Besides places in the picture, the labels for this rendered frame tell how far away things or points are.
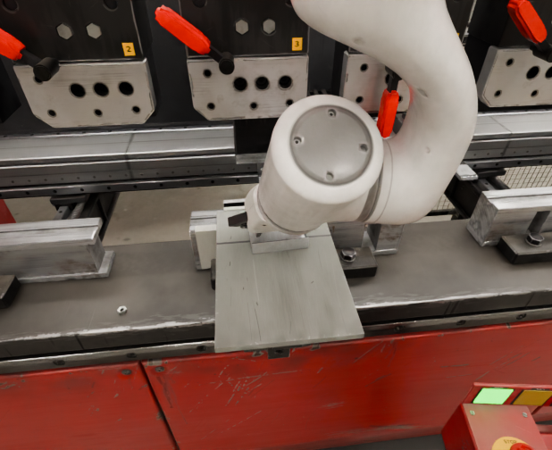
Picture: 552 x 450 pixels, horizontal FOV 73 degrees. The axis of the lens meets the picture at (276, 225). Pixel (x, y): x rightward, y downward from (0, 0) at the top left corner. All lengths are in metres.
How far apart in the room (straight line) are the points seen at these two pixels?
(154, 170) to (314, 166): 0.67
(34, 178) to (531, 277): 1.04
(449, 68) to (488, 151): 0.82
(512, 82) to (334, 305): 0.39
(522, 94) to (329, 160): 0.44
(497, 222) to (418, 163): 0.53
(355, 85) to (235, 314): 0.34
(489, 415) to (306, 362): 0.31
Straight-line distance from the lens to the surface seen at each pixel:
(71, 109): 0.56
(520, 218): 0.85
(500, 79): 0.63
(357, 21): 0.23
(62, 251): 0.74
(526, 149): 1.14
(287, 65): 0.51
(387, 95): 0.52
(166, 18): 0.46
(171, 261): 0.75
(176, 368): 0.76
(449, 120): 0.28
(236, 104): 0.52
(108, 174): 0.93
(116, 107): 0.54
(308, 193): 0.26
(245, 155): 0.60
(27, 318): 0.76
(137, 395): 0.86
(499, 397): 0.73
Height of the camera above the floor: 1.39
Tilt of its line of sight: 40 degrees down
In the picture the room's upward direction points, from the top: straight up
